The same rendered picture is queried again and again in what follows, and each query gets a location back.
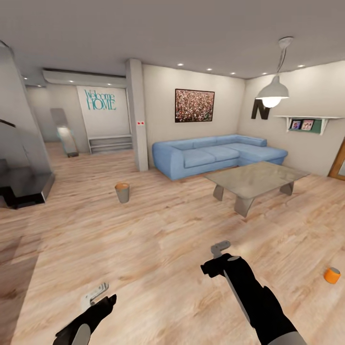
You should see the can of soda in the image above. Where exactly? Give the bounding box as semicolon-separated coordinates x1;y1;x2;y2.
324;267;341;284

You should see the trash can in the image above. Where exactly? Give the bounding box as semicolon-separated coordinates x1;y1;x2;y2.
115;183;130;203

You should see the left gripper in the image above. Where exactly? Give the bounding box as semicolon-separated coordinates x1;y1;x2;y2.
83;295;116;329

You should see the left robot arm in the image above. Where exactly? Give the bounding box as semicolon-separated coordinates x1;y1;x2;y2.
53;282;116;345

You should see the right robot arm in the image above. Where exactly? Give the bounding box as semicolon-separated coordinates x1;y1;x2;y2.
201;240;308;345

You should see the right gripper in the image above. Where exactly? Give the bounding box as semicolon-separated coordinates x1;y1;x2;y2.
201;253;230;278

